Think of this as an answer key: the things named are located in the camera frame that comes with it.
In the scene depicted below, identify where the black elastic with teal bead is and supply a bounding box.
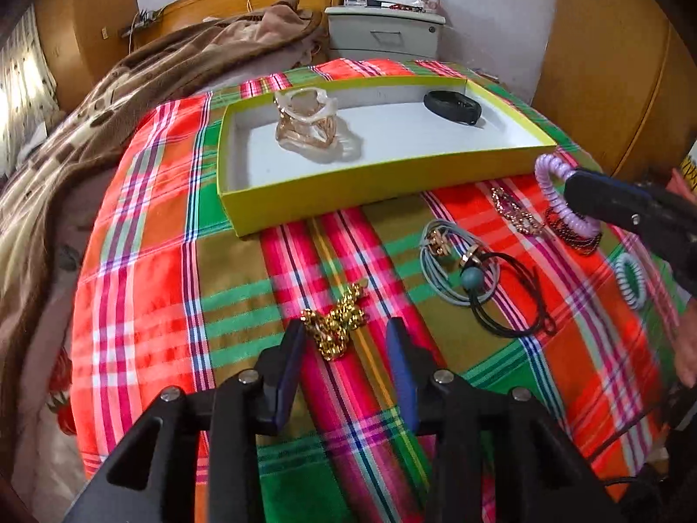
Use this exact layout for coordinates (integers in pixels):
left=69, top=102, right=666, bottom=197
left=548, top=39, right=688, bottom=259
left=460, top=248, right=557, bottom=339

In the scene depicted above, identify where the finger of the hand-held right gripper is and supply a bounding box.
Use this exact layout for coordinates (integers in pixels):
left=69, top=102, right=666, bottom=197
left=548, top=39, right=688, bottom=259
left=574, top=169, right=662, bottom=209
left=563, top=174, right=657, bottom=238

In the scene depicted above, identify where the power strip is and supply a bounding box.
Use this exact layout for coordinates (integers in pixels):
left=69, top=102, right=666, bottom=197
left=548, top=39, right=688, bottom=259
left=120, top=8, right=164, bottom=36

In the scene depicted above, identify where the yellow printed packet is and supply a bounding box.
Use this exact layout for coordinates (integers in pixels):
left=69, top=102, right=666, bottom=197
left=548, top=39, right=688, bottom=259
left=680, top=142, right=697, bottom=193

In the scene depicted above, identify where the light blue spiral hair tie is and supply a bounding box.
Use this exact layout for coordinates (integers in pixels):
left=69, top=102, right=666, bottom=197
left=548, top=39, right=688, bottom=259
left=614, top=255, right=648, bottom=309

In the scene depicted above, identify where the large wooden wardrobe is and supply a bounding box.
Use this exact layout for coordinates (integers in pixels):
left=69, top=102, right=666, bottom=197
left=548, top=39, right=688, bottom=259
left=531, top=0, right=697, bottom=186

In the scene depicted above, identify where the purple spiral hair tie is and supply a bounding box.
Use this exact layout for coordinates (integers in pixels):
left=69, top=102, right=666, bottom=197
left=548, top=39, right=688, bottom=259
left=534, top=153, right=602, bottom=239

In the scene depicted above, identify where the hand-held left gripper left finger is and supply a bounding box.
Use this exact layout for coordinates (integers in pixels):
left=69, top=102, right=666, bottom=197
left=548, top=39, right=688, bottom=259
left=62, top=319, right=308, bottom=523

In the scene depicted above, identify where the person's right hand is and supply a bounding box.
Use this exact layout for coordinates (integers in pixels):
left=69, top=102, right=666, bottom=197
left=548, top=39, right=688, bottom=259
left=674, top=299, right=697, bottom=389

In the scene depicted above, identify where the wooden headboard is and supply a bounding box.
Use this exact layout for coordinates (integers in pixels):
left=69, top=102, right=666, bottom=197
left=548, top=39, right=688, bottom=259
left=133, top=0, right=344, bottom=50

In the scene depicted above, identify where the narrow wooden cabinet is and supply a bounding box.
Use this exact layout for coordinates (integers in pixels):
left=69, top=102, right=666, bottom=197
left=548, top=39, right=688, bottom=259
left=35, top=0, right=139, bottom=112

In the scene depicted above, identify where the gold chain bracelet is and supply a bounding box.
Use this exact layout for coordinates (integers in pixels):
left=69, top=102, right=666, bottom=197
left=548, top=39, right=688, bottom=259
left=301, top=283, right=370, bottom=361

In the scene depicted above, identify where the yellow-green cardboard box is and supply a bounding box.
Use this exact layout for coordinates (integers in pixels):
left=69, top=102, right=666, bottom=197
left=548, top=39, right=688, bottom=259
left=217, top=75, right=559, bottom=238

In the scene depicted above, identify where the patterned curtain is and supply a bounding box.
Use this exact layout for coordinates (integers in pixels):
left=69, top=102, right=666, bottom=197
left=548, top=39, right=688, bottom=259
left=0, top=5, right=58, bottom=175

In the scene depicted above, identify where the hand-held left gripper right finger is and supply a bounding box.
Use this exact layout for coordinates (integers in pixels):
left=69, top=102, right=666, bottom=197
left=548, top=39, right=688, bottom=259
left=384, top=316, right=627, bottom=523

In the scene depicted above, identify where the black wristband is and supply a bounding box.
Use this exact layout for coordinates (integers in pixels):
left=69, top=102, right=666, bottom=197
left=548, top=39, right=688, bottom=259
left=423, top=88, right=483, bottom=126

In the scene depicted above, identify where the blue elastic with cream flower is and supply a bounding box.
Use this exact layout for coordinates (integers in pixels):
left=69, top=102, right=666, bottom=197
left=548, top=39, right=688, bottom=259
left=419, top=219, right=499, bottom=306

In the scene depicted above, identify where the brown patterned blanket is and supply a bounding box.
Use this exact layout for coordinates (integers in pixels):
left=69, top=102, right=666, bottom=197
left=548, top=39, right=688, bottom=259
left=0, top=0, right=330, bottom=431

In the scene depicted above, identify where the rhinestone hair clip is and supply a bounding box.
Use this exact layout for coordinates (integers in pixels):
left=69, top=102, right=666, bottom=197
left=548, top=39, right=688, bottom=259
left=490, top=186, right=545, bottom=238

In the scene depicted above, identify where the clear hair claw clip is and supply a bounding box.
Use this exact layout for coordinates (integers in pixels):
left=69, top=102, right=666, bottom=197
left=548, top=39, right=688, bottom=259
left=272, top=86, right=339, bottom=152

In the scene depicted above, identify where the dark beaded bracelet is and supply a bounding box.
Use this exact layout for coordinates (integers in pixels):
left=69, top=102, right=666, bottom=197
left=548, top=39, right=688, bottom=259
left=545, top=204, right=604, bottom=256

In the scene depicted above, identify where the grey nightstand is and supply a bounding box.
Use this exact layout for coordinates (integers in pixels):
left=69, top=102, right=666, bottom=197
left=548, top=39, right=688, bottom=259
left=325, top=5, right=446, bottom=63

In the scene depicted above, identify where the plaid cloth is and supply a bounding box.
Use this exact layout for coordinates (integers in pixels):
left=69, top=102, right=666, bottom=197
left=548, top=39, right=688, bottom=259
left=71, top=57, right=681, bottom=523

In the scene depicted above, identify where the clutter of small things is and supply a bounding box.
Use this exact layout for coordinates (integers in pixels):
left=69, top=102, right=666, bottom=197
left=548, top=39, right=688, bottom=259
left=367, top=0, right=442, bottom=14

